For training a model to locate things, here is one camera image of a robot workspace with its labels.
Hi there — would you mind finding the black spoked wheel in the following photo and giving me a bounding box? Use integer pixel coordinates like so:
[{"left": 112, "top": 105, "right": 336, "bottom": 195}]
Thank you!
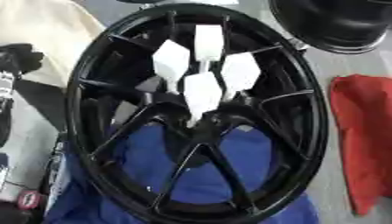
[{"left": 64, "top": 2, "right": 331, "bottom": 224}]

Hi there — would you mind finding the white pin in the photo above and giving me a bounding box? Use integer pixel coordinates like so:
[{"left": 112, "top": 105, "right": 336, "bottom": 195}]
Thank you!
[
  {"left": 150, "top": 38, "right": 193, "bottom": 95},
  {"left": 182, "top": 71, "right": 226, "bottom": 129},
  {"left": 192, "top": 24, "right": 227, "bottom": 74},
  {"left": 219, "top": 52, "right": 263, "bottom": 102}
]

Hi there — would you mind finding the red cloth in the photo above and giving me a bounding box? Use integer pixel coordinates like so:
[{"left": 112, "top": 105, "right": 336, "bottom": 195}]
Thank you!
[{"left": 327, "top": 73, "right": 392, "bottom": 217}]

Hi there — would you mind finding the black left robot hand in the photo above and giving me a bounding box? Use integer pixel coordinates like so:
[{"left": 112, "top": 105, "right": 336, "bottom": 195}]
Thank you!
[{"left": 0, "top": 43, "right": 46, "bottom": 75}]

